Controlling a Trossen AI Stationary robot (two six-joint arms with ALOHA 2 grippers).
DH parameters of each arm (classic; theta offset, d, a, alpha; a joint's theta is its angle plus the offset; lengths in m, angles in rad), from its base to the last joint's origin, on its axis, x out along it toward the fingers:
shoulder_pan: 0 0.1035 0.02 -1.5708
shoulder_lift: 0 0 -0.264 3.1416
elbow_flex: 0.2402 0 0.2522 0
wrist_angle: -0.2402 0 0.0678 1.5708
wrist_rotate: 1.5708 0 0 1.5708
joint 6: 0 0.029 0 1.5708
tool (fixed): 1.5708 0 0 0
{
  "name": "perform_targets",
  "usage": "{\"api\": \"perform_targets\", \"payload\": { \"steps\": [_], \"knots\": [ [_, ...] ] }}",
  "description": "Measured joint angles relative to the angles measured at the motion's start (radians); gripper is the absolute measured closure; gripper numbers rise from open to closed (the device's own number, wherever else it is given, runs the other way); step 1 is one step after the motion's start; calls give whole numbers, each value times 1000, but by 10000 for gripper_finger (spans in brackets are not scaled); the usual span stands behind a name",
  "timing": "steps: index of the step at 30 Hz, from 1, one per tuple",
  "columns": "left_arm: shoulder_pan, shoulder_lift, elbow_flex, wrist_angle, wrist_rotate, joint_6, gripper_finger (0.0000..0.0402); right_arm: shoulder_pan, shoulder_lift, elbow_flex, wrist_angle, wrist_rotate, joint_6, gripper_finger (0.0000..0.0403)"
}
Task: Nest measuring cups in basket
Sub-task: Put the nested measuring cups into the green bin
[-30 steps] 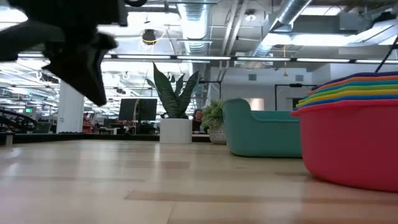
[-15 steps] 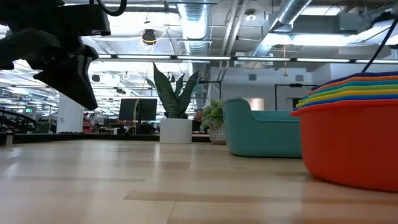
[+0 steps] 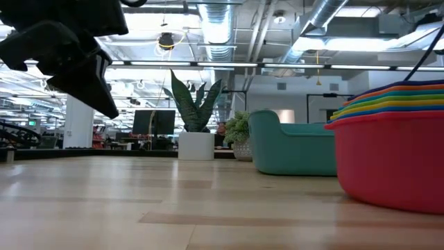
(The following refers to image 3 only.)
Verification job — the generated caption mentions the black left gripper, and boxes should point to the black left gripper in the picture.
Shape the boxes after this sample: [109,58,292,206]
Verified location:
[0,0,130,120]

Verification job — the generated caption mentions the red plastic measuring cup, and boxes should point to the red plastic measuring cup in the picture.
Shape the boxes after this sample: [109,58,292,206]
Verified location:
[323,110,444,215]

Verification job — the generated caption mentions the teal plastic measuring cup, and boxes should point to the teal plastic measuring cup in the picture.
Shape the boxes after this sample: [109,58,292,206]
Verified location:
[341,88,444,109]

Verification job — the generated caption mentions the teal plastic basket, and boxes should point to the teal plastic basket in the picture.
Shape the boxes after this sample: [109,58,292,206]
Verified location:
[247,109,338,176]

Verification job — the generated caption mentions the white building column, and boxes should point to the white building column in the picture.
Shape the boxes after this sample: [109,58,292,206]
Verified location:
[63,95,96,150]

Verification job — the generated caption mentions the black computer monitor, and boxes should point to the black computer monitor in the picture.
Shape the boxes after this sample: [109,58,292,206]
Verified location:
[131,109,177,137]

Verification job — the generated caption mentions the snake plant in white pot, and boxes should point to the snake plant in white pot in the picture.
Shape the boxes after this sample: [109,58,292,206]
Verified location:
[162,69,223,162]

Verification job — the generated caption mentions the black overhead light bar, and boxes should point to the black overhead light bar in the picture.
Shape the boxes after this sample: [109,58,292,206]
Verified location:
[110,60,444,72]

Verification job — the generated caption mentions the round green succulent plant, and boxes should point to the round green succulent plant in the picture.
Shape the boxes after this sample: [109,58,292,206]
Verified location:
[223,110,254,163]

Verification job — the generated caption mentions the black curved cable chain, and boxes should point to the black curved cable chain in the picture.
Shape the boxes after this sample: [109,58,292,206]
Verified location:
[0,120,43,149]

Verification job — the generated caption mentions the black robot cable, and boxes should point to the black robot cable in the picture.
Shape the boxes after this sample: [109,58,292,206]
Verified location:
[402,23,444,82]
[119,0,148,9]

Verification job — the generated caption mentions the black aluminium table frame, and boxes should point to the black aluminium table frame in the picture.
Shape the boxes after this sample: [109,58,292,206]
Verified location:
[0,147,237,165]

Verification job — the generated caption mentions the black overhead camera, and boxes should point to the black overhead camera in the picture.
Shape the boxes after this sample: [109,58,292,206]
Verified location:
[157,31,176,51]

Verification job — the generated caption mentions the silver ventilation duct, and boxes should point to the silver ventilation duct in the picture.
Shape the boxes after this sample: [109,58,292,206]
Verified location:
[277,0,350,65]
[197,0,241,63]

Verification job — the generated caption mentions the black metal doorway frame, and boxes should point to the black metal doorway frame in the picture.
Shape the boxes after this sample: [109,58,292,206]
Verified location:
[306,92,357,124]

